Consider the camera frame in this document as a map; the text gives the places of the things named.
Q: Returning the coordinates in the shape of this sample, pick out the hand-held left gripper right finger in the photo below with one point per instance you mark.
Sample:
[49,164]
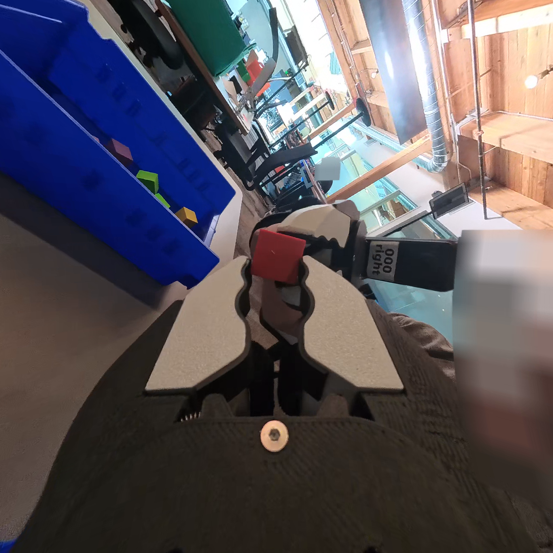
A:
[350,341]

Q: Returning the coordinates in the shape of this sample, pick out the red cube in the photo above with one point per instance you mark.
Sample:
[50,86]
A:
[276,257]

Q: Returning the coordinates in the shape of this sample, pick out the purple cube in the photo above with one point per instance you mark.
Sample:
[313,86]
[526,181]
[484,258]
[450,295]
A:
[119,151]

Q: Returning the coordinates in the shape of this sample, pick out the silver ventilation duct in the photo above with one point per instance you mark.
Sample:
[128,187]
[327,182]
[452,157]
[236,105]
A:
[432,108]

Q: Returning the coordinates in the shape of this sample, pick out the person's right hand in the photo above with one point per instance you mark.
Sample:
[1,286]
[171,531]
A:
[276,315]

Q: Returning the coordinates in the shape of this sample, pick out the small black monitor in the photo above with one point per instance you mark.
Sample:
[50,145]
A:
[449,201]

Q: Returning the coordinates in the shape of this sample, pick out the grey desk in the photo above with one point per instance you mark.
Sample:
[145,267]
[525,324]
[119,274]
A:
[65,324]

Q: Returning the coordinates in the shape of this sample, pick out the green board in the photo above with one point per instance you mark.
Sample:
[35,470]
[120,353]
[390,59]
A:
[207,34]

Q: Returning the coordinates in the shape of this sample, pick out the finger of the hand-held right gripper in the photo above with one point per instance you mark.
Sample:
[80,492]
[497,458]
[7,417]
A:
[323,257]
[315,222]

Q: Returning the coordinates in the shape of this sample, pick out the green cube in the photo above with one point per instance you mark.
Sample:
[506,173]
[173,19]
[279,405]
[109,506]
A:
[163,200]
[147,179]

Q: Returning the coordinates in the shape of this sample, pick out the yellow cube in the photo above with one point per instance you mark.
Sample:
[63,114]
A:
[186,217]

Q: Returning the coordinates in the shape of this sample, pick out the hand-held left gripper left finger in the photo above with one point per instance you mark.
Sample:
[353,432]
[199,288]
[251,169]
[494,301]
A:
[203,337]

